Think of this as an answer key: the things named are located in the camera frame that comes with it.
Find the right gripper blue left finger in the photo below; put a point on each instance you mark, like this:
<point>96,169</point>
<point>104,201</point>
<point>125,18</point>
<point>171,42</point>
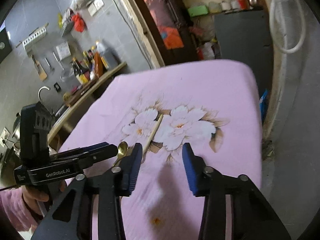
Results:
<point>130,166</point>

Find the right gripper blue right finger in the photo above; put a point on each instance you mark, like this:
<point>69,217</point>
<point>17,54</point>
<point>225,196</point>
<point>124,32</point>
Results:
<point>194,170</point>

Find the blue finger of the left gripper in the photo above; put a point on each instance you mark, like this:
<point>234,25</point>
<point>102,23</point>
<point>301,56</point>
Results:
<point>101,154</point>
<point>82,148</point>

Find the gold spoon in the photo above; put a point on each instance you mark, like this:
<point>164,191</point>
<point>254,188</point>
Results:
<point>122,151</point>

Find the wooden chopstick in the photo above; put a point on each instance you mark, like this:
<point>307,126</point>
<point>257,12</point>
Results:
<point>153,132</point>

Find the kitchen counter shelf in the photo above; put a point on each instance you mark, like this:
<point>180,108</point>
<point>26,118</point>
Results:
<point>63,121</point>

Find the left hand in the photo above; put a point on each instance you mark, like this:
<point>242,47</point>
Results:
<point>33,197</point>

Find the wooden cutting board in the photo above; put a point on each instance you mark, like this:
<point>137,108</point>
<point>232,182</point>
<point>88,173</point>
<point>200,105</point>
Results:
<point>71,100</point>

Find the pink floral tablecloth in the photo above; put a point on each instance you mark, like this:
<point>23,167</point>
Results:
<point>212,105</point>

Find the red plastic bag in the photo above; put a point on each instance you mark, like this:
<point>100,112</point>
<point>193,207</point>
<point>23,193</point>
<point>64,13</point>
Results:
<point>79,24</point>

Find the grey cabinet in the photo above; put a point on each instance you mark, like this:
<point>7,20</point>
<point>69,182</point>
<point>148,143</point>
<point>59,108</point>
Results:
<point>244,36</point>

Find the green box on shelf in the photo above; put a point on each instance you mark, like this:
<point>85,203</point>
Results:
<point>198,10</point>

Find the white wall switch plate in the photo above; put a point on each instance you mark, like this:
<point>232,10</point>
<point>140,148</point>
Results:
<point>94,7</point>

